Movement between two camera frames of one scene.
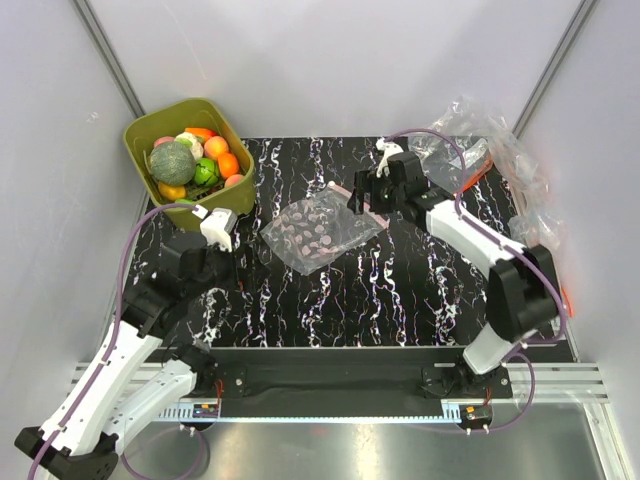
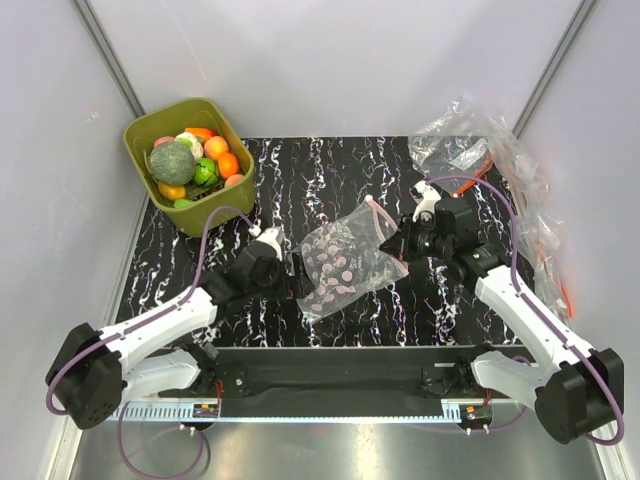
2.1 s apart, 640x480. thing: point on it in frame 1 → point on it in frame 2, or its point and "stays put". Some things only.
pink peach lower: x=233 y=180 stays put
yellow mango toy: x=172 y=192 stays put
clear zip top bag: x=307 y=231 → x=343 y=258
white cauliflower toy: x=194 y=144 stays put
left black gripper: x=229 y=282 → x=303 y=287
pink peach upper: x=214 y=145 stays put
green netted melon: x=172 y=163 stays put
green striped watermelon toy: x=206 y=171 stays put
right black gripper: x=365 y=182 → x=400 y=242
